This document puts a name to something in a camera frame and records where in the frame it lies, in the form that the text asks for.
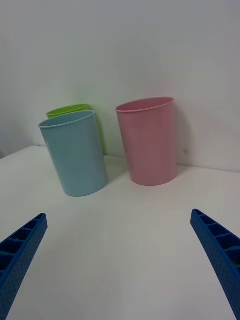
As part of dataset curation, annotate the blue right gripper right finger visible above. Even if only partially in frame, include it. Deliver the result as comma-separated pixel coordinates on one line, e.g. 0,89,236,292
190,208,240,320

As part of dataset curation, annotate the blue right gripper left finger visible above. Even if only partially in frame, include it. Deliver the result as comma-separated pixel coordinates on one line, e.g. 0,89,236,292
0,212,49,320

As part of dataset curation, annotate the pale blue plastic bin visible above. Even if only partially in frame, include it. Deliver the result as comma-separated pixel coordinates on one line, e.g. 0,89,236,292
37,110,109,198

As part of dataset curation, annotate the pink plastic bin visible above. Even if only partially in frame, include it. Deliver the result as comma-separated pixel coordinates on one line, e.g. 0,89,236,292
115,96,179,187

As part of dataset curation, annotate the yellow-green plastic bin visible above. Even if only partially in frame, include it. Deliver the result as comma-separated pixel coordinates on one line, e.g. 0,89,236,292
46,103,108,156

